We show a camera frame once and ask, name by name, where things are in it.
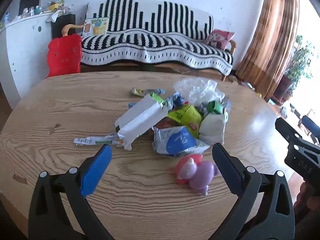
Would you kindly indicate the green white wrapper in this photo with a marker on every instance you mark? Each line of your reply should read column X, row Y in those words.
column 100, row 140

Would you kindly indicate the long white carton box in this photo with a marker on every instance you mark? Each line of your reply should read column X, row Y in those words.
column 142, row 120

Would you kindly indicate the blue grey wrapper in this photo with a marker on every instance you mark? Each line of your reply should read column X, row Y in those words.
column 176, row 100

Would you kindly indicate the red plastic chair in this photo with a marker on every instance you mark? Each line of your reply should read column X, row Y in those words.
column 65, row 55

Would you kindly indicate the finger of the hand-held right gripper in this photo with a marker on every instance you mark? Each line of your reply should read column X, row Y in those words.
column 288, row 132
column 312, row 128

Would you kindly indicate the black speaker box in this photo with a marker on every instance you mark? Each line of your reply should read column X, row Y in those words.
column 60, row 26

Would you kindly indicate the colourful children's book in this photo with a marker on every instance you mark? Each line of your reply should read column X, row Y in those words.
column 96, row 27

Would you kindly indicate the potted green plant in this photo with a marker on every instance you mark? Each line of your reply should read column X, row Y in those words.
column 297, row 65

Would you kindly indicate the small green box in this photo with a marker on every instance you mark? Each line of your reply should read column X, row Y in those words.
column 215, row 106

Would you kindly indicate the row of small bottles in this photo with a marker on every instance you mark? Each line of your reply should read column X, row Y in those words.
column 32, row 11

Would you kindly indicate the wooden sofa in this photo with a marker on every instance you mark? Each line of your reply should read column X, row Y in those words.
column 162, row 67

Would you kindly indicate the person's right hand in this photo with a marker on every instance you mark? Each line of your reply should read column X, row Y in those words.
column 308, row 197

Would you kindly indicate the pink cartoon cushion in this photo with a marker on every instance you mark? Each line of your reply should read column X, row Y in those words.
column 220, row 38

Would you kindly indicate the grey foil wrapper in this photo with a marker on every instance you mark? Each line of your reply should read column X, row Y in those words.
column 226, row 102

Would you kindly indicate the white pouch with blue label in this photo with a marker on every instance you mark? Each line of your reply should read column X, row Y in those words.
column 180, row 141

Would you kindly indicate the brown curtain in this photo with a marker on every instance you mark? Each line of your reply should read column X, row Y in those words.
column 272, row 35

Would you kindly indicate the white cabinet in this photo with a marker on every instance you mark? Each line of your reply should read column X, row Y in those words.
column 27, row 50

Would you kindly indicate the pile of paper crafts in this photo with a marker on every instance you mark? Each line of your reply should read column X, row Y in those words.
column 56, row 7

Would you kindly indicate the clear plastic bag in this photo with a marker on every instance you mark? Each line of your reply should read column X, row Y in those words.
column 200, row 90

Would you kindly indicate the black white striped blanket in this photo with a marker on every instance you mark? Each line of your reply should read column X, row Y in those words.
column 155, row 42

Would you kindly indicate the small yellow candy wrapper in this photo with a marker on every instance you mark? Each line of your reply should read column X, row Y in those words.
column 137, row 92

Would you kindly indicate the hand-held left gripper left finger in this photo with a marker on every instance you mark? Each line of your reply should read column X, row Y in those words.
column 96, row 170

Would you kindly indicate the yellow green carton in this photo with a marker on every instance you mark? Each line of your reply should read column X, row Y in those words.
column 183, row 113

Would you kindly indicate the red cardboard box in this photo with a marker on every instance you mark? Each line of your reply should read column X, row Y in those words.
column 165, row 123

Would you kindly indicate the blue plastic wrapper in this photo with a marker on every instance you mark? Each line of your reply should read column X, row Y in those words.
column 156, row 90

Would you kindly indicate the pink purple toy bottle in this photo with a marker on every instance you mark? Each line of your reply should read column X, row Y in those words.
column 200, row 177

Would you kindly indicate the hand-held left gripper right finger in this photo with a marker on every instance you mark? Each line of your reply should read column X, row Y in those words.
column 226, row 166

